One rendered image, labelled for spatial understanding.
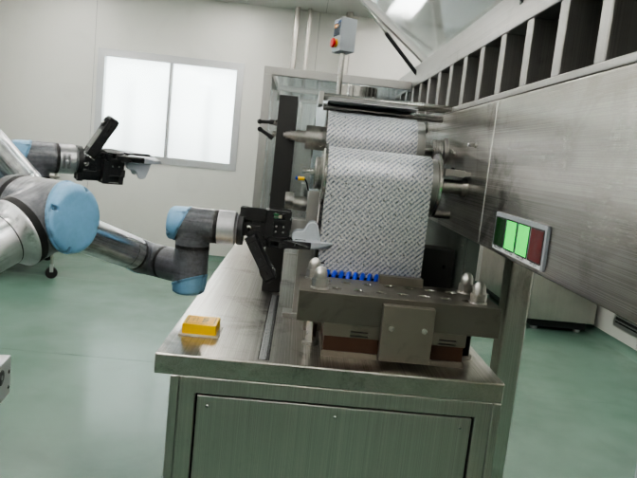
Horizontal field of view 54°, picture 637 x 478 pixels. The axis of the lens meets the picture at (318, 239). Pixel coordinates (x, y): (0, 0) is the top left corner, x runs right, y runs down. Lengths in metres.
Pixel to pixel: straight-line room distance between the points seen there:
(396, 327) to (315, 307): 0.16
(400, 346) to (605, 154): 0.55
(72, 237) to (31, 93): 6.49
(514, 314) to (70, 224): 1.07
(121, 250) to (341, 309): 0.49
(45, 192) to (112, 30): 6.29
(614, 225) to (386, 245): 0.67
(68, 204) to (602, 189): 0.79
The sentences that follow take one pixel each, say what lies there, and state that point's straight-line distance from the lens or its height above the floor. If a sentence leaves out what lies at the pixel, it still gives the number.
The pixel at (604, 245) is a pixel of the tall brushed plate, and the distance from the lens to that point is 0.86.
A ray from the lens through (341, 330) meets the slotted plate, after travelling 1.24.
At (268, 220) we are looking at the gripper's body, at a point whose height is 1.14.
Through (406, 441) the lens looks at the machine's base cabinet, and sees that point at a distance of 1.26.
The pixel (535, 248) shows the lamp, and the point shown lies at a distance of 1.04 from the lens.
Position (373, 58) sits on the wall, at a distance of 7.06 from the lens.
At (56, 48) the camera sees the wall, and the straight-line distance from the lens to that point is 7.50.
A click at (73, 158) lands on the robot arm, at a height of 1.22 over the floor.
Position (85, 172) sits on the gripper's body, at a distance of 1.69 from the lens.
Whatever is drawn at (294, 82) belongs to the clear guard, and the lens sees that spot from 2.43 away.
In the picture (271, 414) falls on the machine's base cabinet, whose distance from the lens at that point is 1.23.
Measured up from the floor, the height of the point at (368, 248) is 1.09.
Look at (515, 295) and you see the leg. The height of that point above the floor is 1.00.
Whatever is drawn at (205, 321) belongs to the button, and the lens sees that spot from 1.33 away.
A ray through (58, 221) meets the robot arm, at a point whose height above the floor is 1.15.
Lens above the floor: 1.29
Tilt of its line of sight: 8 degrees down
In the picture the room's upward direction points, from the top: 6 degrees clockwise
